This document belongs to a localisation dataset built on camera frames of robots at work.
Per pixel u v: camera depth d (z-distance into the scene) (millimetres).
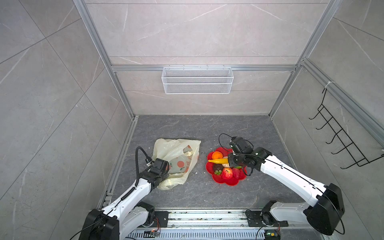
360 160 581
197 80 1004
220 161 860
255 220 726
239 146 602
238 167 884
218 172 856
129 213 570
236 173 837
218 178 858
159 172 659
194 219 748
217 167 858
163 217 731
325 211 381
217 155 901
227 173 829
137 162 613
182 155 947
